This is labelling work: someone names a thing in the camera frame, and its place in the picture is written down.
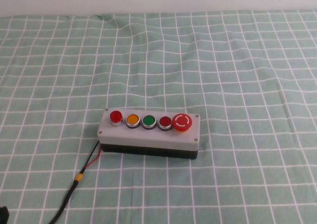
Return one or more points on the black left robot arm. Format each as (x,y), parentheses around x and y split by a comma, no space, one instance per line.
(3,215)

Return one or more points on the dark red round push button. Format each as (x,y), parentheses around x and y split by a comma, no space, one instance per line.
(165,122)

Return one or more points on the green round push button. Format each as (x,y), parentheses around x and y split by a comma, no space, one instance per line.
(148,121)

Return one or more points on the red mushroom emergency stop button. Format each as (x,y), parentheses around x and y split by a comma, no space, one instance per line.
(182,121)

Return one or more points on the yellow round push button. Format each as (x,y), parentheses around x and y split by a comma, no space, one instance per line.
(132,119)

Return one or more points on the grey black button control box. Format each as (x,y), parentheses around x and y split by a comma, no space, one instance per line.
(148,139)

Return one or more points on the red dome indicator light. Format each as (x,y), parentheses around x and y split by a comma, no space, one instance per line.
(116,116)

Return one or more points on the green white checked tablecloth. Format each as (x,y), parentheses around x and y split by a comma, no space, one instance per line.
(223,60)

